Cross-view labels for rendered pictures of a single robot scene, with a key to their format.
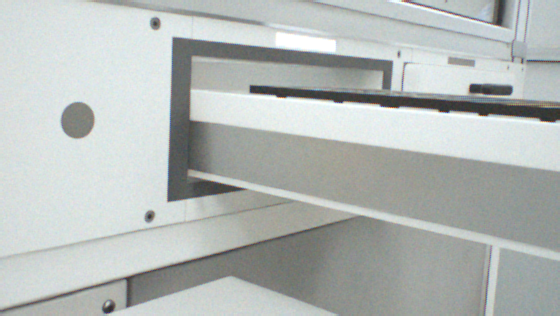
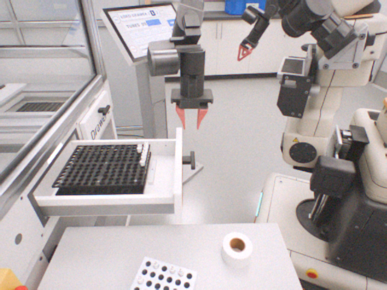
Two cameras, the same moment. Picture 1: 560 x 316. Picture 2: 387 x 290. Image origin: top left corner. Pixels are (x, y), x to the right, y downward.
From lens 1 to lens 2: 0.43 m
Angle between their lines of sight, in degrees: 46
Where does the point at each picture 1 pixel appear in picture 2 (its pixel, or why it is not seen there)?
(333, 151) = (92, 207)
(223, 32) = (36, 178)
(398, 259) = not seen: hidden behind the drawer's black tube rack
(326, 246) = not seen: hidden behind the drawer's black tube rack
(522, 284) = (119, 109)
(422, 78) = (86, 126)
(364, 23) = (66, 128)
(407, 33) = (76, 116)
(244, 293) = (75, 232)
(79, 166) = (23, 246)
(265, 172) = (73, 213)
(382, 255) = not seen: hidden behind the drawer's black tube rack
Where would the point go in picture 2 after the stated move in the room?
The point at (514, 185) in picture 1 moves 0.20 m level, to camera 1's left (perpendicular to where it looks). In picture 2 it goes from (135, 207) to (46, 260)
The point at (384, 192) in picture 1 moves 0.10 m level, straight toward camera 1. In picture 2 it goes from (108, 212) to (121, 244)
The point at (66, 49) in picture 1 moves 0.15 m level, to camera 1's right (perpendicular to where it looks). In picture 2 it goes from (8, 229) to (84, 192)
